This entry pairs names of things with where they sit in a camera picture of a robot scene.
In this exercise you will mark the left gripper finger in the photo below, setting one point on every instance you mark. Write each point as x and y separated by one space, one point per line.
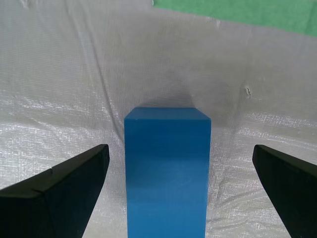
49 203
294 193

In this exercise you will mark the blue rectangular block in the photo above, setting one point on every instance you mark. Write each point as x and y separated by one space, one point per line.
168 173

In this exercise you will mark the long green tape strip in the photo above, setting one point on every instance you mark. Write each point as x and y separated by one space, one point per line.
247 12

